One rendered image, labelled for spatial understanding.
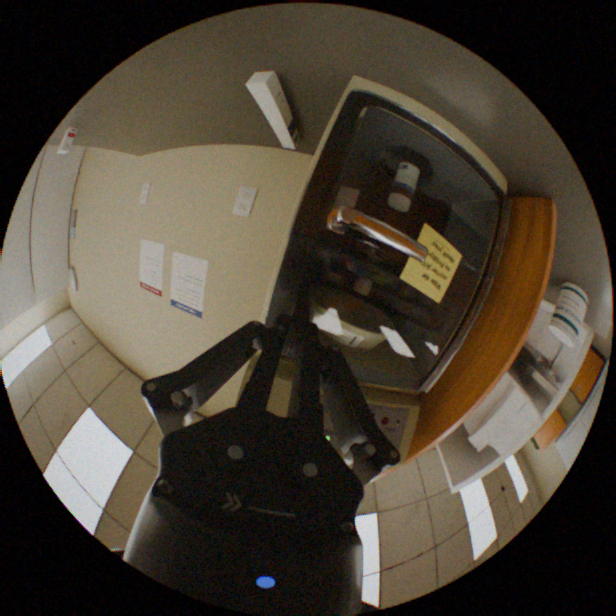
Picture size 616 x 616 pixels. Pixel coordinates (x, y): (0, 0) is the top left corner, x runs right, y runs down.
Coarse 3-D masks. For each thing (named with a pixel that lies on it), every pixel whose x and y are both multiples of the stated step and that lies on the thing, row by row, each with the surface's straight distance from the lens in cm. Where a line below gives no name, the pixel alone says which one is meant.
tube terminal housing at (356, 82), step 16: (352, 80) 34; (368, 80) 35; (384, 96) 33; (400, 96) 35; (336, 112) 28; (416, 112) 33; (432, 112) 36; (448, 128) 36; (320, 144) 24; (464, 144) 37; (480, 160) 38; (496, 176) 41; (288, 224) 21; (272, 288) 22; (288, 368) 28; (368, 384) 31
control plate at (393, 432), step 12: (324, 408) 27; (372, 408) 31; (384, 408) 32; (396, 408) 34; (324, 420) 28; (324, 432) 28; (384, 432) 33; (396, 432) 35; (336, 444) 30; (396, 444) 36
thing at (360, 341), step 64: (384, 128) 26; (320, 192) 20; (384, 192) 22; (448, 192) 27; (320, 256) 19; (384, 256) 21; (320, 320) 22; (384, 320) 23; (448, 320) 29; (384, 384) 31
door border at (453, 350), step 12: (504, 204) 39; (504, 216) 38; (504, 228) 38; (504, 240) 37; (492, 264) 34; (492, 276) 35; (480, 300) 33; (468, 324) 33; (456, 348) 34; (444, 360) 34; (432, 372) 34
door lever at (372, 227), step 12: (336, 216) 15; (348, 216) 14; (360, 216) 15; (336, 228) 19; (348, 228) 19; (360, 228) 15; (372, 228) 15; (384, 228) 15; (384, 240) 16; (396, 240) 16; (408, 240) 16; (408, 252) 17; (420, 252) 17
